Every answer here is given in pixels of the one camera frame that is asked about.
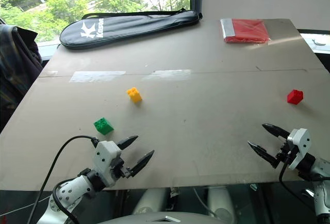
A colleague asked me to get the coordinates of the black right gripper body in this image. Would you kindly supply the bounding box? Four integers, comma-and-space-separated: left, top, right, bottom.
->
274, 139, 296, 169

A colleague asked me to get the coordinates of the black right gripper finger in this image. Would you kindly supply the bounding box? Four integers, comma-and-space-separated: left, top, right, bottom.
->
261, 123, 291, 139
247, 141, 281, 168

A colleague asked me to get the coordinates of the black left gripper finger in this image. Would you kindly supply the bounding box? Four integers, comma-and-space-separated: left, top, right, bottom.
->
116, 135, 139, 150
127, 150, 155, 178

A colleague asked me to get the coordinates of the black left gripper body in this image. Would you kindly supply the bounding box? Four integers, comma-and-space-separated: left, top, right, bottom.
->
110, 155, 132, 181

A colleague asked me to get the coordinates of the green toy brick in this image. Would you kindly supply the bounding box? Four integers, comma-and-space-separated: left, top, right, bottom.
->
93, 117, 114, 135

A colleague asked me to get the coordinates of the grey robot leg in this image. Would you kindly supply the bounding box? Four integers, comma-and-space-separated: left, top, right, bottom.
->
131, 188, 168, 216
206, 186, 237, 222

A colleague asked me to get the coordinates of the red toy brick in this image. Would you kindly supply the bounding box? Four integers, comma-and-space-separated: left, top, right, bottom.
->
287, 89, 304, 105

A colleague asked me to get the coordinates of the yellow toy brick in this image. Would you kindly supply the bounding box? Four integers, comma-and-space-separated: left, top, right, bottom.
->
127, 87, 143, 104

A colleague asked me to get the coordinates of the silver robot body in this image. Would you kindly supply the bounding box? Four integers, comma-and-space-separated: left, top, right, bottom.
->
102, 210, 227, 224

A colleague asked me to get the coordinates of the clear tape strip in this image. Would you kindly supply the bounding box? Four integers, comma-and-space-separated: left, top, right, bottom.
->
70, 71, 127, 83

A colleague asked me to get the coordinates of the red packet in plastic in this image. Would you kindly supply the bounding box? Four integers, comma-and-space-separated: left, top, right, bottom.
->
220, 18, 271, 44

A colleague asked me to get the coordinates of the black racket bag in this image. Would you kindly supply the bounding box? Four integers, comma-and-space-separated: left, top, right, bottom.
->
59, 8, 203, 51

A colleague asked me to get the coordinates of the plaid cloth on chair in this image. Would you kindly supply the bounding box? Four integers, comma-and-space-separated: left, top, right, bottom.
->
0, 24, 43, 134

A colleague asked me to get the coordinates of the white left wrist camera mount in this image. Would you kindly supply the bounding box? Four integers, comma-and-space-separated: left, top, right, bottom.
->
92, 140, 122, 187

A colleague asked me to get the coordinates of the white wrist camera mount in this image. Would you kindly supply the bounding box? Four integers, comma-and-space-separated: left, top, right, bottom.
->
92, 140, 122, 187
286, 128, 311, 171

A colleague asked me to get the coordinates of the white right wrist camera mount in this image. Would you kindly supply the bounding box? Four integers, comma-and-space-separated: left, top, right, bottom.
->
286, 128, 311, 171

